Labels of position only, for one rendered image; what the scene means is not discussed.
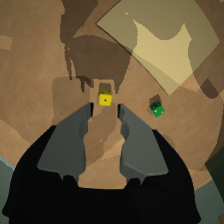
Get translucent tan mat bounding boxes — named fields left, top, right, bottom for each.
left=97, top=0, right=220, bottom=96

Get green die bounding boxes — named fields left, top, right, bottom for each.
left=150, top=101, right=165, bottom=117

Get yellow die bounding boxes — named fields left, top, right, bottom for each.
left=99, top=90, right=112, bottom=106

